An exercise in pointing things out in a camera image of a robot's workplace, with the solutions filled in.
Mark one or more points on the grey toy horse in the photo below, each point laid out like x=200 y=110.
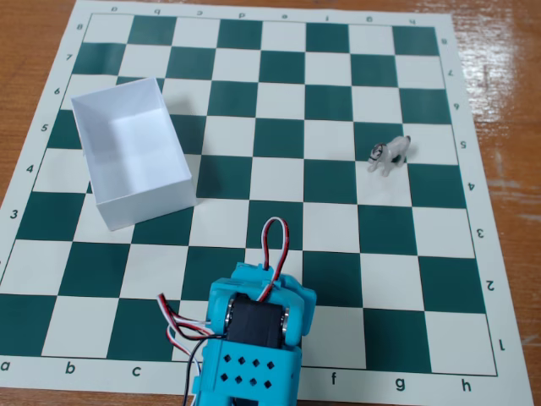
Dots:
x=391 y=151

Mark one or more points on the white cardboard box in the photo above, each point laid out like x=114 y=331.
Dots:
x=135 y=152

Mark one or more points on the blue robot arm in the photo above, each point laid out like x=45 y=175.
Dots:
x=253 y=363

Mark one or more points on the green white chessboard mat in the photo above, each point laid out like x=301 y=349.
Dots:
x=279 y=139

